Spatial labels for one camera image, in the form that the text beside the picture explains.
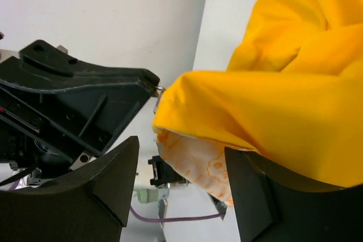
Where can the yellow hooded jacket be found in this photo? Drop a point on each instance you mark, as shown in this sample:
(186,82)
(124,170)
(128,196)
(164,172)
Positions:
(292,92)

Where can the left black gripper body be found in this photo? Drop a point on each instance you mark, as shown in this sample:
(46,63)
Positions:
(20,140)

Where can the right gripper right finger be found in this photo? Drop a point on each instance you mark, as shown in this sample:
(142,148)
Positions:
(273,203)

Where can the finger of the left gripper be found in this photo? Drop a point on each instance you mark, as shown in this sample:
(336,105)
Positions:
(122,92)

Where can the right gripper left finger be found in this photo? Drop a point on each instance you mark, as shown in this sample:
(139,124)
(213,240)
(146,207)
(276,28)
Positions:
(108,179)

